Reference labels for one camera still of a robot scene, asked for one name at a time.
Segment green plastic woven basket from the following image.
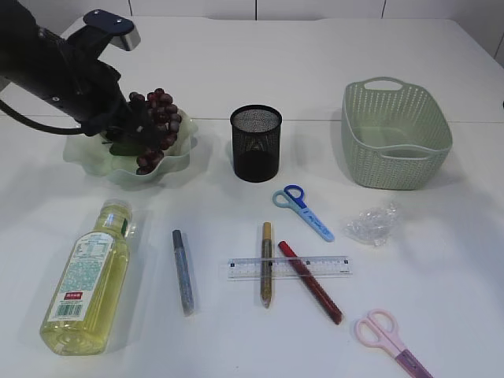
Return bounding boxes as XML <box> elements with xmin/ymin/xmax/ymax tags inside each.
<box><xmin>341</xmin><ymin>76</ymin><xmax>453</xmax><ymax>191</ymax></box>

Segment purple artificial grape bunch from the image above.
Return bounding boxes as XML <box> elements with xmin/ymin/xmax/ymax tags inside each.
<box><xmin>102</xmin><ymin>88</ymin><xmax>183</xmax><ymax>176</ymax></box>

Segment pink scissors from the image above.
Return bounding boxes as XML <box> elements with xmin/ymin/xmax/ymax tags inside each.
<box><xmin>354</xmin><ymin>309</ymin><xmax>433</xmax><ymax>378</ymax></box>

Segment black mesh pen holder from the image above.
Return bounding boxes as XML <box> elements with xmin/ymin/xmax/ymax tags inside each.
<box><xmin>230</xmin><ymin>104</ymin><xmax>283</xmax><ymax>183</ymax></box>

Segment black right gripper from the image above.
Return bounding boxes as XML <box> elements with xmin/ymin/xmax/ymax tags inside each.
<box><xmin>46</xmin><ymin>35</ymin><xmax>136</xmax><ymax>136</ymax></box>

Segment red glitter pen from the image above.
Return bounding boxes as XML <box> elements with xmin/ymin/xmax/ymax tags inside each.
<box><xmin>278</xmin><ymin>241</ymin><xmax>343</xmax><ymax>325</ymax></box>

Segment yellow tea bottle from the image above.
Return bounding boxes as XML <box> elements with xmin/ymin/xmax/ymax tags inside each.
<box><xmin>39</xmin><ymin>199</ymin><xmax>132</xmax><ymax>356</ymax></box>

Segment gold glitter pen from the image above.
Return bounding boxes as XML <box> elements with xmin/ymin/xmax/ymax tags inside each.
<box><xmin>260</xmin><ymin>222</ymin><xmax>272</xmax><ymax>308</ymax></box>

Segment green wavy glass plate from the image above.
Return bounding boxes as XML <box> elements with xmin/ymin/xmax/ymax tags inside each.
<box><xmin>62</xmin><ymin>109</ymin><xmax>198</xmax><ymax>187</ymax></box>

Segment clear plastic sheet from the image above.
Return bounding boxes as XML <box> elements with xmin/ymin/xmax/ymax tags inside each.
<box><xmin>343</xmin><ymin>202</ymin><xmax>401</xmax><ymax>247</ymax></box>

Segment blue capped scissors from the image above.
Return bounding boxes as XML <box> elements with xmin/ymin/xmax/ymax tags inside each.
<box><xmin>272</xmin><ymin>184</ymin><xmax>335</xmax><ymax>243</ymax></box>

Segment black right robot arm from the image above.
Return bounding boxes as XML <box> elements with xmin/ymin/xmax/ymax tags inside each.
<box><xmin>1</xmin><ymin>1</ymin><xmax>140</xmax><ymax>136</ymax></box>

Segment silver glitter pen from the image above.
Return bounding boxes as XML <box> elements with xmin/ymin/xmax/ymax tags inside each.
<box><xmin>172</xmin><ymin>229</ymin><xmax>195</xmax><ymax>316</ymax></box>

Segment clear plastic ruler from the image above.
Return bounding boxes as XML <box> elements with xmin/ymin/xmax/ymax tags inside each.
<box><xmin>224</xmin><ymin>256</ymin><xmax>353</xmax><ymax>280</ymax></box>

